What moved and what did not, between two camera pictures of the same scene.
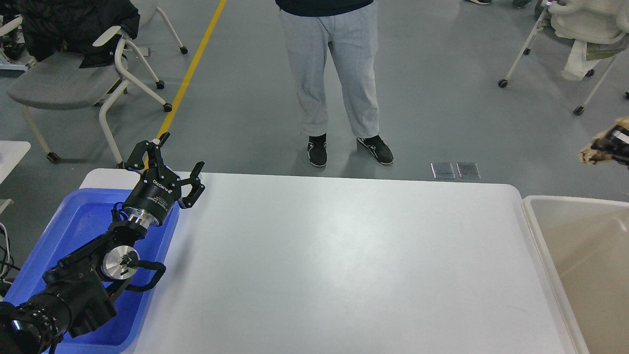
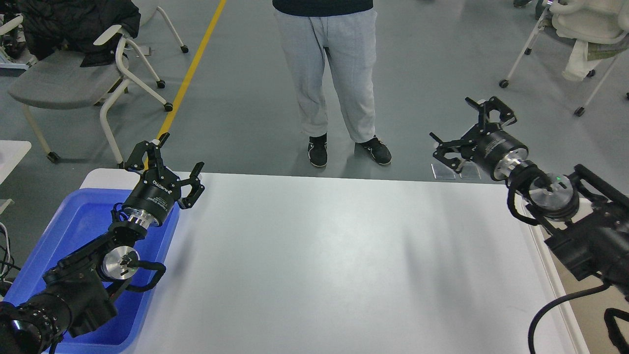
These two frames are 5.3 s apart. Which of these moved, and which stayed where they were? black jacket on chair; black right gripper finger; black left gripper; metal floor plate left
Moved: black right gripper finger
Stayed: black jacket on chair; metal floor plate left; black left gripper
